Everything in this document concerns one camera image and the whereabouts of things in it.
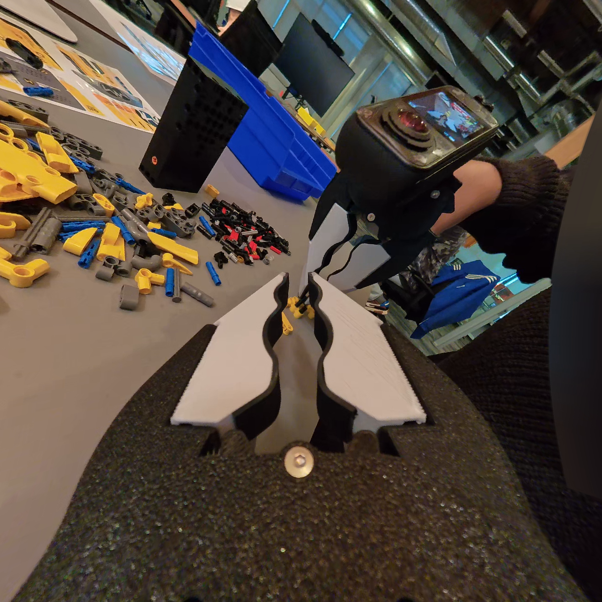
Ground wooden beam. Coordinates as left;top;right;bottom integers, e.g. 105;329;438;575
543;115;595;169

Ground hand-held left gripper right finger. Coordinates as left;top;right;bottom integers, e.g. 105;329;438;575
307;271;428;453

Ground person's right forearm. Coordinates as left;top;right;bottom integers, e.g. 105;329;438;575
470;155;577;285

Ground blue jacket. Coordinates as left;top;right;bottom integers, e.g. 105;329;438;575
410;260;503;340

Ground black monitor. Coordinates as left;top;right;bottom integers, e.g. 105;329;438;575
275;12;356;118

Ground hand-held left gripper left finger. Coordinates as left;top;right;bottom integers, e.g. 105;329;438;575
169;272;290;441

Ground pile of black red pins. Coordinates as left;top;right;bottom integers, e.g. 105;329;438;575
198;198;291;265

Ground pile of yellow grey pieces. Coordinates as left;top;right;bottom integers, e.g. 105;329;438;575
0;96;200;302

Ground black perforated box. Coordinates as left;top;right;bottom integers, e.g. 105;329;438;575
139;56;250;194

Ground blue plastic bin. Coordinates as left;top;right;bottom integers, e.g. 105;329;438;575
188;21;338;203

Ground yellow box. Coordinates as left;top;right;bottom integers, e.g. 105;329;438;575
296;109;325;135

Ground grey cylinder pin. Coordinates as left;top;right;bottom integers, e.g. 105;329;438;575
181;282;214;308

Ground silver ventilation duct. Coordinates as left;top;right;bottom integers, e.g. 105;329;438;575
343;0;602;156

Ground yellow printed instruction sheet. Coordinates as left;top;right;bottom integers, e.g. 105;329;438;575
0;12;161;135

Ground person's right hand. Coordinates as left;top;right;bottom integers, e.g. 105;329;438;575
451;160;504;216

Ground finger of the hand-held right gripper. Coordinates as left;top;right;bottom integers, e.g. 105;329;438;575
299;202;353;295
324;237;393;289

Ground white rounded board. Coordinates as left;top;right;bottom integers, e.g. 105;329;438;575
0;0;78;44

